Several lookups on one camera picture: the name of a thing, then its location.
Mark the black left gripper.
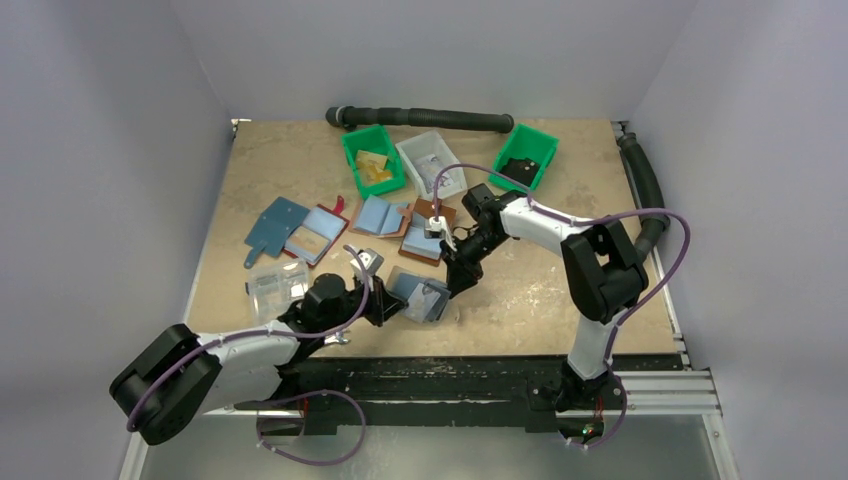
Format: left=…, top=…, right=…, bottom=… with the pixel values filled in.
left=321, top=271, right=406, bottom=331

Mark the cream card holder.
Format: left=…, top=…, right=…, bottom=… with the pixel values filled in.
left=386, top=266, right=451, bottom=324

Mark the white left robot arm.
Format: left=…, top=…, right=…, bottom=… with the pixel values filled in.
left=108, top=274, right=408, bottom=446

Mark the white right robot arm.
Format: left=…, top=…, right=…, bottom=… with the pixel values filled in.
left=426, top=184, right=648, bottom=407

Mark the brown open card holder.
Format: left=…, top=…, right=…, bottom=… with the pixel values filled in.
left=398, top=198, right=441, bottom=267

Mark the pink open card holder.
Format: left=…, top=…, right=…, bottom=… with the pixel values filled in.
left=351, top=195, right=412, bottom=238

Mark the red open card holder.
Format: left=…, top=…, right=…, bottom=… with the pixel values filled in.
left=283, top=195, right=349, bottom=268

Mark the blue card holder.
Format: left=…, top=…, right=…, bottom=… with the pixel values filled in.
left=243, top=197, right=310, bottom=269

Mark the gold card upper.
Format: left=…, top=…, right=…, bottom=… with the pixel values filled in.
left=355, top=150, right=389, bottom=169

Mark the clear plastic box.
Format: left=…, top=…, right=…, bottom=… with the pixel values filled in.
left=245, top=259, right=310, bottom=325

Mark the white translucent plastic bin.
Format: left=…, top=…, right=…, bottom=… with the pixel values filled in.
left=395, top=130, right=468, bottom=200

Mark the small green plastic bin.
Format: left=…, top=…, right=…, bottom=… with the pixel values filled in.
left=489, top=124, right=560, bottom=191

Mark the large green plastic bin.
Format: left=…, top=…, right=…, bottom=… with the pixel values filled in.
left=341, top=125, right=406, bottom=199

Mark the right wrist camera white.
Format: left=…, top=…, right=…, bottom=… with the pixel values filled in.
left=424, top=216, right=457, bottom=253

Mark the aluminium frame rail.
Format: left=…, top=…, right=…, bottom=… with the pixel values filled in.
left=119, top=119, right=743, bottom=480

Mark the rear black corrugated hose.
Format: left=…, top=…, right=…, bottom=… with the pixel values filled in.
left=325, top=105, right=515, bottom=134

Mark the black corrugated hose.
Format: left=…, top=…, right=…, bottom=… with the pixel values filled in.
left=325, top=105, right=515, bottom=134
left=616, top=132, right=671, bottom=260

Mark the right black corrugated hose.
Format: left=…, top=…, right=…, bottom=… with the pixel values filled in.
left=616, top=132, right=671, bottom=260

